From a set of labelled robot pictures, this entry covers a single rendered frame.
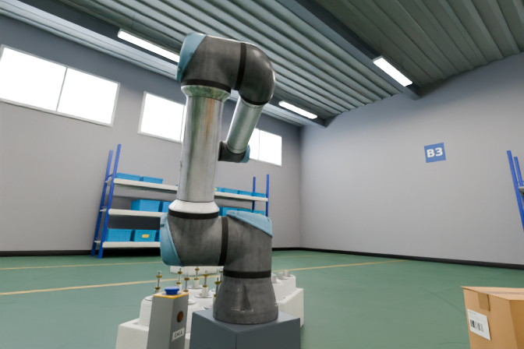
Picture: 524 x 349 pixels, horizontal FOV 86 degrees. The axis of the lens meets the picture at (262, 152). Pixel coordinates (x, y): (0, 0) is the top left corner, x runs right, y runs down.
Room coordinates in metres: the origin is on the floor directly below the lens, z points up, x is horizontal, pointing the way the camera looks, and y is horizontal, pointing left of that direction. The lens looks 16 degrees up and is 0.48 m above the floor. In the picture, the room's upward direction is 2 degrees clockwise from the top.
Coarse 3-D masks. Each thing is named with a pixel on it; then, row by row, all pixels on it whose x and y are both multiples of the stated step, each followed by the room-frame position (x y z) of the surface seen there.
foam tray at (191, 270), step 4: (172, 268) 3.59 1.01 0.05; (176, 268) 3.53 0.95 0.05; (184, 268) 3.42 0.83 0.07; (188, 268) 3.37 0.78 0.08; (192, 268) 3.39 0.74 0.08; (200, 268) 3.47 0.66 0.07; (204, 268) 3.51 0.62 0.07; (208, 268) 3.55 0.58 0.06; (212, 268) 3.59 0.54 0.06; (216, 268) 3.64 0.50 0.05; (172, 272) 3.58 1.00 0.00; (176, 272) 3.53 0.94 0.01; (184, 272) 3.42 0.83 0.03; (188, 272) 3.37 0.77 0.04; (192, 272) 3.39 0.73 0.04; (200, 272) 3.47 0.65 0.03; (204, 272) 3.51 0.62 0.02; (208, 272) 3.56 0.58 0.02; (212, 272) 3.60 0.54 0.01; (216, 272) 3.64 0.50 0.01
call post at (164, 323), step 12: (156, 300) 0.83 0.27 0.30; (168, 300) 0.81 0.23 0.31; (180, 300) 0.84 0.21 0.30; (156, 312) 0.83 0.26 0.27; (168, 312) 0.81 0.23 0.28; (156, 324) 0.83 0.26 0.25; (168, 324) 0.81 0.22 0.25; (180, 324) 0.85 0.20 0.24; (156, 336) 0.82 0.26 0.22; (168, 336) 0.81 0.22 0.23; (180, 336) 0.85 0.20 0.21; (156, 348) 0.82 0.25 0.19; (168, 348) 0.81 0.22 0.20; (180, 348) 0.86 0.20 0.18
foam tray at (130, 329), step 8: (136, 320) 1.09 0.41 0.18; (120, 328) 1.04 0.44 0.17; (128, 328) 1.03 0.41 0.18; (136, 328) 1.02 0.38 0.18; (144, 328) 1.02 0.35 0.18; (120, 336) 1.04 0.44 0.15; (128, 336) 1.03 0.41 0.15; (136, 336) 1.01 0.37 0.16; (144, 336) 1.00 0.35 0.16; (120, 344) 1.04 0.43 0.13; (128, 344) 1.02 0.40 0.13; (136, 344) 1.01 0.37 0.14; (144, 344) 1.00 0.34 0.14
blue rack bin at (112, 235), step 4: (108, 232) 4.95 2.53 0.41; (112, 232) 4.99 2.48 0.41; (116, 232) 5.03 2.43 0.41; (120, 232) 5.07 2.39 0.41; (124, 232) 5.11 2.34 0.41; (128, 232) 5.15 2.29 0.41; (108, 236) 4.96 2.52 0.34; (112, 236) 5.00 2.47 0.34; (116, 236) 5.04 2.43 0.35; (120, 236) 5.08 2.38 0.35; (124, 236) 5.12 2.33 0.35; (128, 236) 5.16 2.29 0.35; (104, 240) 5.09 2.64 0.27; (108, 240) 4.97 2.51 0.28; (112, 240) 5.01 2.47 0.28; (116, 240) 5.05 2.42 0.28; (120, 240) 5.09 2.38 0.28; (124, 240) 5.13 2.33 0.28; (128, 240) 5.17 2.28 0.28
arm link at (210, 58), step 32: (192, 64) 0.54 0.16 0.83; (224, 64) 0.55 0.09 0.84; (192, 96) 0.58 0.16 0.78; (224, 96) 0.60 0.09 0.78; (192, 128) 0.59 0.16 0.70; (192, 160) 0.61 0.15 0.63; (192, 192) 0.63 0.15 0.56; (160, 224) 0.64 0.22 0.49; (192, 224) 0.63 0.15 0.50; (192, 256) 0.65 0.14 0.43
